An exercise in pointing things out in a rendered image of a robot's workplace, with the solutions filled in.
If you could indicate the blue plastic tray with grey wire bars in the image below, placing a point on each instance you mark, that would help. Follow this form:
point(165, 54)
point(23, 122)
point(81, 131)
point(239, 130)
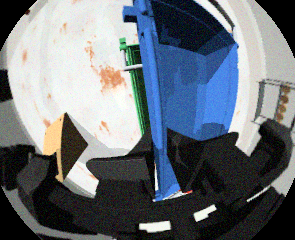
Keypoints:
point(190, 72)

